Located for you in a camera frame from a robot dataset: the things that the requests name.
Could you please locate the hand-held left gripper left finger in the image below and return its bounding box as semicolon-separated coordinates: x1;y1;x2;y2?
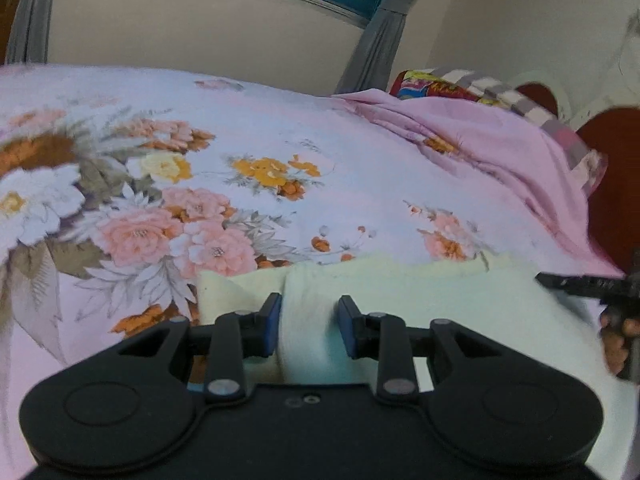
117;292;283;406

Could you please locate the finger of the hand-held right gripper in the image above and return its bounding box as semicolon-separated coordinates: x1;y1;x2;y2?
535;272;640;307

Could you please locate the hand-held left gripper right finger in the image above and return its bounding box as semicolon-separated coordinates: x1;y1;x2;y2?
337;295;508;406

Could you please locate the pale yellow towel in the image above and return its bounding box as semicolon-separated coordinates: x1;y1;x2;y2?
197;252;638;480

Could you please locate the person's right hand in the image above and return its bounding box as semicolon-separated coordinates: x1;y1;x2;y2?
600;307;640;376

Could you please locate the red white scalloped headboard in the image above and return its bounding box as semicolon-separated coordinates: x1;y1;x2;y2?
510;67;640;276

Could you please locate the pink blanket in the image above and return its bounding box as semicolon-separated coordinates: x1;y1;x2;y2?
330;87;623;278

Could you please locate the floral lavender bed sheet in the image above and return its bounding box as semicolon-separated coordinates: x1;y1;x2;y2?
0;62;626;480

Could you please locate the striped pink grey pillow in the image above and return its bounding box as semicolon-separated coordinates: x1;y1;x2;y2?
425;66;608;196

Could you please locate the red yellow floral pillow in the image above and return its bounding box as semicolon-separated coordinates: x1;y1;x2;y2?
389;70;481;103

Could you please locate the grey curtain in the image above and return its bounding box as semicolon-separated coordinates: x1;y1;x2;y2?
335;0;446;96
5;0;66;66

